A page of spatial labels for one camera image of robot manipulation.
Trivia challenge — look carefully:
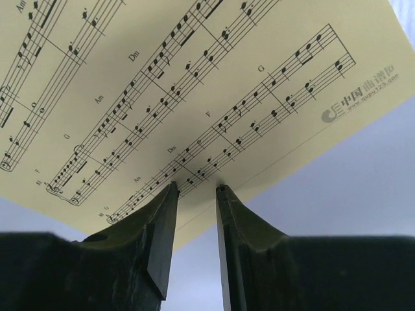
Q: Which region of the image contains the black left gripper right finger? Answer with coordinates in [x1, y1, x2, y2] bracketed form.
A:
[216, 185, 414, 310]

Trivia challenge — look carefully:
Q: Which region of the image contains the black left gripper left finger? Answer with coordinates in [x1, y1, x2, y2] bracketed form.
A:
[1, 183, 178, 310]

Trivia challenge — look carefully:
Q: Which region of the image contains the yellow sheet music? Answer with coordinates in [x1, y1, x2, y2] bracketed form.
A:
[1, 1, 414, 248]

